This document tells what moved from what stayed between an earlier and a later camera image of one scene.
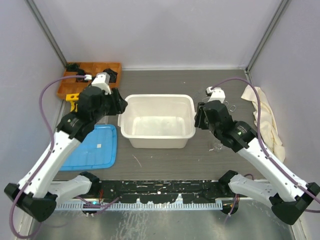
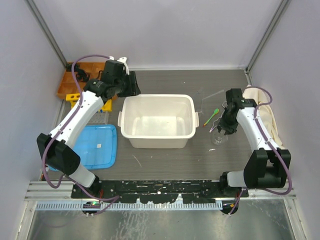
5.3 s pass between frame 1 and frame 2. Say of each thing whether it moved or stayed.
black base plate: stayed
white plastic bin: stayed
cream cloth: stayed
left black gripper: moved
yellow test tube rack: stayed
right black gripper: moved
